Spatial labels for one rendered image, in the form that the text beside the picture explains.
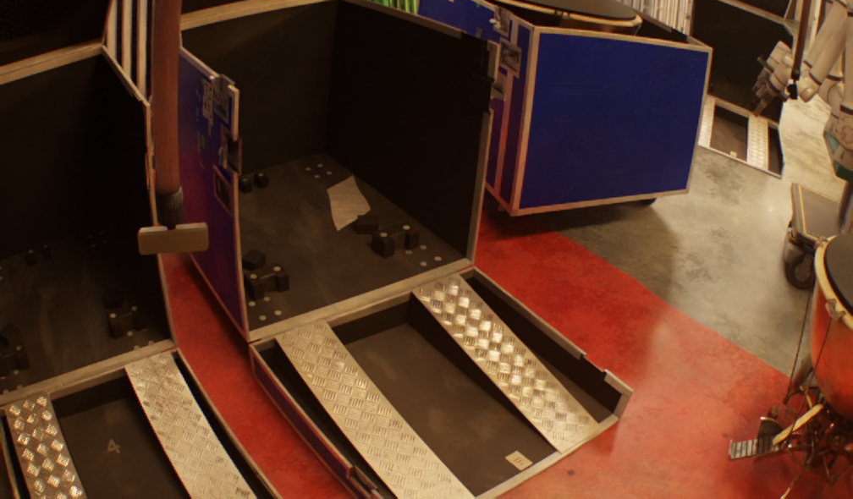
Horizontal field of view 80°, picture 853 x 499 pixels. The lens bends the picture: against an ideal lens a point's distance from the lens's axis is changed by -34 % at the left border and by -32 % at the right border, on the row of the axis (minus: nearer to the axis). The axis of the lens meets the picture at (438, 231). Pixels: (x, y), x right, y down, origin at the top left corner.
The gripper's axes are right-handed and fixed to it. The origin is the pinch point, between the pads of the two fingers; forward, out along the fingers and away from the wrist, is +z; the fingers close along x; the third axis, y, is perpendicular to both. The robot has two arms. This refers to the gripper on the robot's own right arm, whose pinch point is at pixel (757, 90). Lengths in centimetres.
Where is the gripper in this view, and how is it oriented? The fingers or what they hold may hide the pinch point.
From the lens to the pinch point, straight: 345.5
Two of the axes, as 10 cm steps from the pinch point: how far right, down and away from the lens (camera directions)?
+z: -5.0, 7.3, 4.6
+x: 2.8, -3.7, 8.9
